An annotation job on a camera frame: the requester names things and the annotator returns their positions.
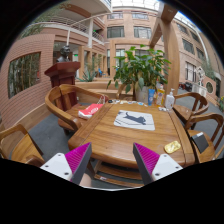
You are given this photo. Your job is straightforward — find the yellow liquid bottle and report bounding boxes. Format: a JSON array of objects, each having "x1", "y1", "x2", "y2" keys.
[{"x1": 156, "y1": 84, "x2": 165, "y2": 106}]

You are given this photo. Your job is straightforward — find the dark bronze bust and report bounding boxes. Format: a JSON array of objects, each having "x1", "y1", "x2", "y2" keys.
[{"x1": 56, "y1": 45, "x2": 70, "y2": 63}]

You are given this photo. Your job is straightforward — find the blue canister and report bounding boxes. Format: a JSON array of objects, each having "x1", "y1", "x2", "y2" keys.
[{"x1": 148, "y1": 89, "x2": 155, "y2": 105}]

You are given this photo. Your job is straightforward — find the white pump sanitizer bottle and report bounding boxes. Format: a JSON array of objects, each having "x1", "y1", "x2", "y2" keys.
[{"x1": 165, "y1": 90, "x2": 175, "y2": 109}]

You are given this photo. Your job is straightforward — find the wooden pillar post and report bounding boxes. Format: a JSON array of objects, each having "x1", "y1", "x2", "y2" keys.
[{"x1": 150, "y1": 2, "x2": 180, "y2": 94}]

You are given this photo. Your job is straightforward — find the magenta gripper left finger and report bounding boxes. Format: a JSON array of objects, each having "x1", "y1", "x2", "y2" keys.
[{"x1": 41, "y1": 143, "x2": 92, "y2": 185}]

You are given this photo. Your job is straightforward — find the wooden chair near right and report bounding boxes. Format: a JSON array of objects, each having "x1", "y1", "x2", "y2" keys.
[{"x1": 185, "y1": 113, "x2": 224, "y2": 163}]

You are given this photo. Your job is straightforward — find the wooden square table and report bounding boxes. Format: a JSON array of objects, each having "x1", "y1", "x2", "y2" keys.
[{"x1": 68, "y1": 103, "x2": 195, "y2": 187}]

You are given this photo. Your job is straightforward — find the gold computer mouse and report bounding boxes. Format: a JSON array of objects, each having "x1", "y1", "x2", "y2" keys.
[{"x1": 164, "y1": 141, "x2": 181, "y2": 154}]

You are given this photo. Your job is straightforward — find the green potted plant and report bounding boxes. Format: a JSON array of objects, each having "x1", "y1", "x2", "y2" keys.
[{"x1": 107, "y1": 46, "x2": 171, "y2": 99}]

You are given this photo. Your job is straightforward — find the wooden chair near left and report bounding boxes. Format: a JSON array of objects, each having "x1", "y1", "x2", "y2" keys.
[{"x1": 0, "y1": 124, "x2": 45, "y2": 167}]

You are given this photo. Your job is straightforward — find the wooden chair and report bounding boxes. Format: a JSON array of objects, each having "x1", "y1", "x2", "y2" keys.
[
  {"x1": 173, "y1": 92, "x2": 209, "y2": 125},
  {"x1": 0, "y1": 124, "x2": 45, "y2": 167},
  {"x1": 185, "y1": 113, "x2": 224, "y2": 163}
]

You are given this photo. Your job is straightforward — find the white cat mouse pad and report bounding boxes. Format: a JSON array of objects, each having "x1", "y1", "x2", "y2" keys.
[{"x1": 114, "y1": 110, "x2": 155, "y2": 131}]

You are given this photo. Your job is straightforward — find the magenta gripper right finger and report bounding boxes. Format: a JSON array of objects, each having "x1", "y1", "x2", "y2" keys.
[{"x1": 133, "y1": 143, "x2": 182, "y2": 185}]

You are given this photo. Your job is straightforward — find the wooden armchair with bag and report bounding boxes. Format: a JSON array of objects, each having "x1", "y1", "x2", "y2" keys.
[{"x1": 45, "y1": 84, "x2": 109, "y2": 132}]

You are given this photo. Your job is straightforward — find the black notebook on chair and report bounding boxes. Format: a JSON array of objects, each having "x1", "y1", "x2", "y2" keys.
[{"x1": 191, "y1": 132, "x2": 209, "y2": 153}]

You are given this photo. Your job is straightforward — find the dark red wooden pedestal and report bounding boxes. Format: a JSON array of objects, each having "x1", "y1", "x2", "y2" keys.
[{"x1": 44, "y1": 61, "x2": 82, "y2": 111}]

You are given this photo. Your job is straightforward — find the wooden chair far right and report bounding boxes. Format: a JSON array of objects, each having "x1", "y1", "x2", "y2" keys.
[{"x1": 173, "y1": 92, "x2": 209, "y2": 125}]

